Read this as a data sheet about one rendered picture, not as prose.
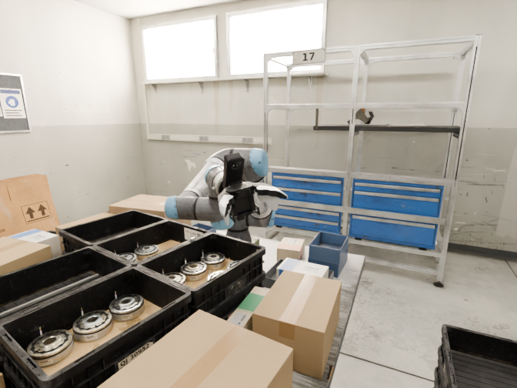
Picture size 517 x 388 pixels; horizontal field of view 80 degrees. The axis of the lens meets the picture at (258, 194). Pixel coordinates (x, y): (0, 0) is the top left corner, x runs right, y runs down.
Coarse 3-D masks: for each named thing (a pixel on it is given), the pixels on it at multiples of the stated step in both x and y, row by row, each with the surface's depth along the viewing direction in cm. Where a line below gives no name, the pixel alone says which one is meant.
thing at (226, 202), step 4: (224, 196) 73; (228, 196) 72; (232, 196) 72; (224, 200) 70; (228, 200) 70; (232, 200) 71; (220, 204) 69; (224, 204) 68; (228, 204) 69; (220, 208) 68; (224, 208) 66; (228, 208) 69; (220, 212) 67; (224, 212) 66; (228, 212) 72; (224, 216) 65; (228, 216) 72; (228, 220) 72
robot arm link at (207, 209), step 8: (200, 200) 96; (208, 200) 95; (216, 200) 92; (200, 208) 95; (208, 208) 94; (216, 208) 93; (200, 216) 95; (208, 216) 95; (216, 216) 94; (216, 224) 95; (224, 224) 95; (232, 224) 97
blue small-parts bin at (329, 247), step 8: (320, 232) 166; (328, 232) 164; (312, 240) 154; (320, 240) 167; (328, 240) 165; (336, 240) 163; (344, 240) 161; (312, 248) 149; (320, 248) 147; (328, 248) 145; (336, 248) 161; (344, 248) 152; (312, 256) 150; (320, 256) 148; (328, 256) 146; (336, 256) 144
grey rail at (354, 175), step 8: (272, 168) 311; (280, 168) 308; (288, 168) 307; (296, 168) 308; (336, 176) 286; (344, 176) 283; (352, 176) 280; (360, 176) 277; (368, 176) 274; (376, 176) 272; (384, 176) 269; (392, 176) 266; (400, 176) 265; (408, 176) 265; (416, 176) 265; (432, 184) 254; (440, 184) 252; (448, 184) 250
